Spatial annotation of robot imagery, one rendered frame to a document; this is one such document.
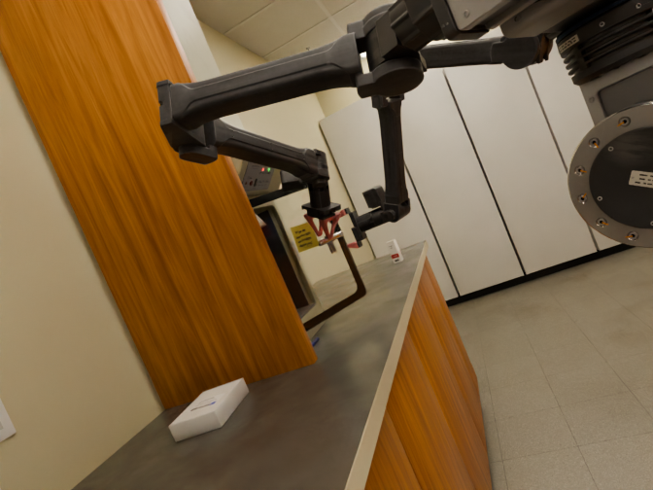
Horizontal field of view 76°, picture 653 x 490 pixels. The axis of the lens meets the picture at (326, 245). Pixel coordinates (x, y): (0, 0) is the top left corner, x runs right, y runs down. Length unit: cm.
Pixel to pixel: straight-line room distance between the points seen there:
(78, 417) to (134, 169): 62
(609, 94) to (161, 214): 98
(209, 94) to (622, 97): 62
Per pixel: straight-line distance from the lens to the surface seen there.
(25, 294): 123
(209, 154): 81
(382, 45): 64
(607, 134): 72
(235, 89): 70
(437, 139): 412
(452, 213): 414
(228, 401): 103
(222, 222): 108
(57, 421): 120
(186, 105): 73
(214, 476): 81
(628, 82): 79
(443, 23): 57
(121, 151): 123
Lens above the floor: 125
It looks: 3 degrees down
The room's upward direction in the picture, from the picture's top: 23 degrees counter-clockwise
